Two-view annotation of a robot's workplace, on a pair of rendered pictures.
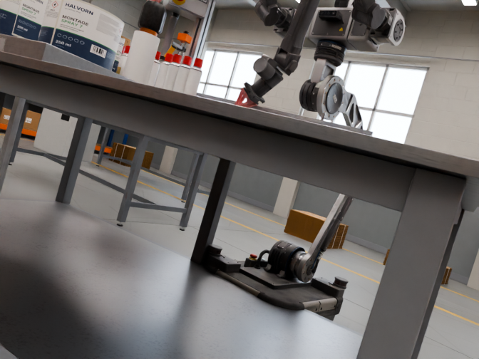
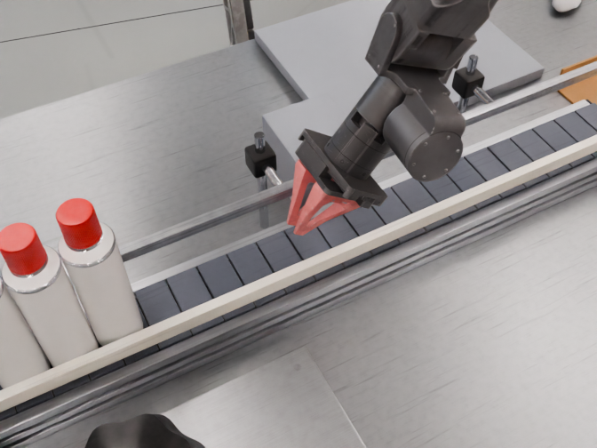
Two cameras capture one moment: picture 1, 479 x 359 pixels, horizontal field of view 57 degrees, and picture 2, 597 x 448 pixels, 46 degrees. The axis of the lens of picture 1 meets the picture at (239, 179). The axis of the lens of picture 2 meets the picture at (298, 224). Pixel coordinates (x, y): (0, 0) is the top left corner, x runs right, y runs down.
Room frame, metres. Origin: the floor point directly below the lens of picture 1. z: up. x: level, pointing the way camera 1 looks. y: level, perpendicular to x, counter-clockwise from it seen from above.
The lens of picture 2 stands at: (1.35, 0.50, 1.55)
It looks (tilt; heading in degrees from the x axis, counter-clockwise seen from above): 51 degrees down; 305
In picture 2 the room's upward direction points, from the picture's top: straight up
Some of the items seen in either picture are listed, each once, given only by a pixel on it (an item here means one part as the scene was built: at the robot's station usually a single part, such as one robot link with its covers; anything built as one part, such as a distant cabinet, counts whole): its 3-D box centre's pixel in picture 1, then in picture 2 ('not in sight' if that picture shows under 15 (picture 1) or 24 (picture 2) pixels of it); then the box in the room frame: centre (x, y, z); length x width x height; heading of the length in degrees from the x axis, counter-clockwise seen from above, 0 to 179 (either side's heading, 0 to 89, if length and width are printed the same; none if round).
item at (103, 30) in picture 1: (80, 37); not in sight; (1.22, 0.53, 0.95); 0.20 x 0.20 x 0.14
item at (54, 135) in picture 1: (72, 118); not in sight; (7.10, 2.88, 0.61); 0.70 x 0.60 x 1.22; 63
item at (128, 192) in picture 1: (98, 156); not in sight; (4.26, 1.38, 0.39); 2.20 x 0.80 x 0.78; 51
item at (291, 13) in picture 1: (280, 17); not in sight; (2.11, 0.03, 1.45); 0.09 x 0.08 x 0.12; 51
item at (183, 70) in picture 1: (181, 82); (49, 302); (1.76, 0.33, 0.98); 0.05 x 0.05 x 0.20
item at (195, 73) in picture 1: (192, 84); (99, 278); (1.74, 0.28, 0.98); 0.05 x 0.05 x 0.20
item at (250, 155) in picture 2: not in sight; (271, 195); (1.70, 0.05, 0.91); 0.07 x 0.03 x 0.17; 153
